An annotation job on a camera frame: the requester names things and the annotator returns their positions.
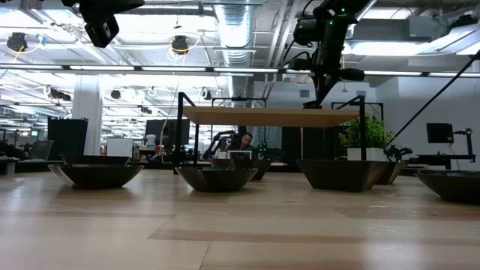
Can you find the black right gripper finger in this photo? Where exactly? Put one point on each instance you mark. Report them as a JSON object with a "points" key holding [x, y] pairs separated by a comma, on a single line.
{"points": [[320, 93]]}

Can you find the black teardrop mini plate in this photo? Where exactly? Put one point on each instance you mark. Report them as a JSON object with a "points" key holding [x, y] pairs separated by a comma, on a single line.
{"points": [[321, 107]]}

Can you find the black leaf shaped mini plate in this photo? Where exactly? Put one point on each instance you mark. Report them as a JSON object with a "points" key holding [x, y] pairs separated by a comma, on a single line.
{"points": [[216, 180], [453, 187], [97, 178]]}

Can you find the background black robot arm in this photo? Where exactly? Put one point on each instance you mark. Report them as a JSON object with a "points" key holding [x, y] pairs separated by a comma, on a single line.
{"points": [[217, 144], [395, 153]]}

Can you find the wooden riser shelf black legs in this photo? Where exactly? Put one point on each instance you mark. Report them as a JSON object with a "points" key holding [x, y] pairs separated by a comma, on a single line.
{"points": [[262, 117]]}

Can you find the green potted plant white pot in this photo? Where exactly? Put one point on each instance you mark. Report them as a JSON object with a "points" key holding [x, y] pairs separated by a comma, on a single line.
{"points": [[371, 135]]}

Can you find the long ceiling light strip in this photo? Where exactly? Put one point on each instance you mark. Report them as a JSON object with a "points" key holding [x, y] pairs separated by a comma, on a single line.
{"points": [[243, 70]]}

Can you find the black hanging ceiling device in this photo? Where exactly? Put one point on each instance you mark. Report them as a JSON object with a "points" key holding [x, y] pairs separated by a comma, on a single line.
{"points": [[17, 41], [180, 45]]}

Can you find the person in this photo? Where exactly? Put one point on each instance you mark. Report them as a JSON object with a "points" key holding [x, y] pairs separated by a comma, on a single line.
{"points": [[246, 140]]}

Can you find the white framed screen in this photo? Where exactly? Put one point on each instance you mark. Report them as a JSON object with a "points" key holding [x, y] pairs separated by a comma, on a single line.
{"points": [[239, 154]]}

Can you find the white column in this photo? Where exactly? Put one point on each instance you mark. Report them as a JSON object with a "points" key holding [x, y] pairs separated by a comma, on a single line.
{"points": [[88, 112]]}

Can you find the black cabinet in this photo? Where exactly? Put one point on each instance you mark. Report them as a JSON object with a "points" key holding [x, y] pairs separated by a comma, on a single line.
{"points": [[67, 137]]}

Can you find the black side desk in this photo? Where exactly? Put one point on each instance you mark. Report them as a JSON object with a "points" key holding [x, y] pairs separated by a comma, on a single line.
{"points": [[446, 157]]}

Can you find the white board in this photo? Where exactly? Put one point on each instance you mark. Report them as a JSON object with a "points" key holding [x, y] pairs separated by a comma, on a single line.
{"points": [[119, 147]]}

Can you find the grey office chair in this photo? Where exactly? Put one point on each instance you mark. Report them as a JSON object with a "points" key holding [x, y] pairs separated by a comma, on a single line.
{"points": [[40, 150]]}

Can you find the black rig frame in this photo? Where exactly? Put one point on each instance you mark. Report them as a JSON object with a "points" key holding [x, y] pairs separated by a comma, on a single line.
{"points": [[375, 104]]}

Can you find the black wall monitor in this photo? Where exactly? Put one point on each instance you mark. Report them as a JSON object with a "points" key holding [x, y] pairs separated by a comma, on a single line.
{"points": [[439, 133]]}

